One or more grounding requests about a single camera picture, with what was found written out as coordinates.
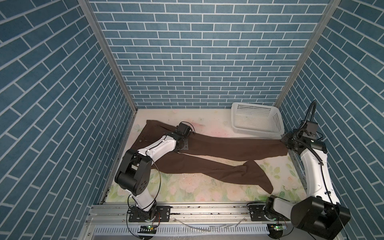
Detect aluminium corner post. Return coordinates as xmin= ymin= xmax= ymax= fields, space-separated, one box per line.
xmin=77 ymin=0 xmax=138 ymax=113
xmin=274 ymin=0 xmax=341 ymax=108

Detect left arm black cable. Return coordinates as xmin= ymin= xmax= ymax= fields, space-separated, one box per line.
xmin=125 ymin=121 xmax=197 ymax=238

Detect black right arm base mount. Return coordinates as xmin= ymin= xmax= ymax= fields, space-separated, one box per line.
xmin=246 ymin=202 xmax=290 ymax=223

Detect grey loose cable on rail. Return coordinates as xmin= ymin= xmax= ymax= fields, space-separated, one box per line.
xmin=172 ymin=216 xmax=247 ymax=232

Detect white perforated plastic basket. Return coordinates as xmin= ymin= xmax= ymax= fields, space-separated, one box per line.
xmin=231 ymin=103 xmax=285 ymax=139

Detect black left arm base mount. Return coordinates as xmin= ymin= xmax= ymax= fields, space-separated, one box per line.
xmin=128 ymin=206 xmax=171 ymax=223

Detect green circuit board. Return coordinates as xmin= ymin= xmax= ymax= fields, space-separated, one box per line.
xmin=267 ymin=224 xmax=284 ymax=240
xmin=138 ymin=225 xmax=158 ymax=236

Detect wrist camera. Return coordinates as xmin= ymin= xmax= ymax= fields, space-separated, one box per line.
xmin=175 ymin=123 xmax=193 ymax=138
xmin=304 ymin=121 xmax=318 ymax=137

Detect right green circuit board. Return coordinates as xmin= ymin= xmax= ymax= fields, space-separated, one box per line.
xmin=267 ymin=224 xmax=284 ymax=240

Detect aluminium left corner post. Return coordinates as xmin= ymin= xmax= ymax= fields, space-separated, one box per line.
xmin=77 ymin=0 xmax=138 ymax=113

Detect brown trousers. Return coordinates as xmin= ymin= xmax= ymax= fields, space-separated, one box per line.
xmin=129 ymin=119 xmax=289 ymax=195

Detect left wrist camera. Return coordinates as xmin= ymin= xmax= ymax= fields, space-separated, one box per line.
xmin=175 ymin=123 xmax=193 ymax=138

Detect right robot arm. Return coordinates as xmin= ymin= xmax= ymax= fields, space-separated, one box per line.
xmin=264 ymin=132 xmax=351 ymax=240

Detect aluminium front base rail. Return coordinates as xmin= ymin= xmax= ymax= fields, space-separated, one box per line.
xmin=79 ymin=202 xmax=294 ymax=240

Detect aluminium right corner post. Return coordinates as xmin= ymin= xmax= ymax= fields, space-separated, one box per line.
xmin=274 ymin=0 xmax=341 ymax=108

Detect left green circuit board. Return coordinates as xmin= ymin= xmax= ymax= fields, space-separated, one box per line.
xmin=138 ymin=225 xmax=158 ymax=236

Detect aluminium right table edge rail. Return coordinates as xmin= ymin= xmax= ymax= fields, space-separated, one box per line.
xmin=288 ymin=150 xmax=307 ymax=191

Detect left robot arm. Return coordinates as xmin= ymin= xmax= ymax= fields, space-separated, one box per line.
xmin=115 ymin=131 xmax=190 ymax=221

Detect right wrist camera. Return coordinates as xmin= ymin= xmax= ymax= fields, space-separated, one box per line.
xmin=304 ymin=121 xmax=318 ymax=137

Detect white slotted cable duct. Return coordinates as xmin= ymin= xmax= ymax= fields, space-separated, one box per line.
xmin=94 ymin=224 xmax=269 ymax=237

